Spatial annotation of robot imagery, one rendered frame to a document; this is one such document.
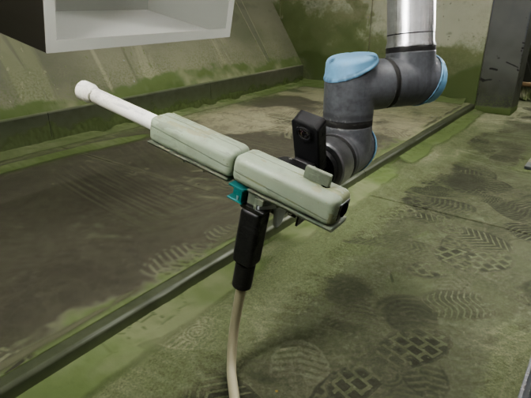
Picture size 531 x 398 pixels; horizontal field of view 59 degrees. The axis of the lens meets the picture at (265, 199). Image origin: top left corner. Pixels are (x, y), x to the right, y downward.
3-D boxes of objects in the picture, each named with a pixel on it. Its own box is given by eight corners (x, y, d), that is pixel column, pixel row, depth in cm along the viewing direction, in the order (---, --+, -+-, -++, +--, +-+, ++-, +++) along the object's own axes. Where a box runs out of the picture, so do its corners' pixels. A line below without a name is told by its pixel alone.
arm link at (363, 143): (337, 114, 93) (334, 163, 97) (306, 128, 83) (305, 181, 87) (382, 120, 88) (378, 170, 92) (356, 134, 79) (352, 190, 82)
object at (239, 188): (258, 195, 66) (261, 181, 65) (241, 204, 63) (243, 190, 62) (244, 188, 67) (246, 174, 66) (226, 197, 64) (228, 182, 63)
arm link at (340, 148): (360, 147, 79) (310, 127, 83) (348, 154, 75) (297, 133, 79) (346, 193, 83) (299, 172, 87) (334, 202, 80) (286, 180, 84)
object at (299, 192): (318, 317, 68) (359, 178, 57) (301, 335, 64) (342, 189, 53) (95, 186, 89) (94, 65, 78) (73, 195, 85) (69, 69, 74)
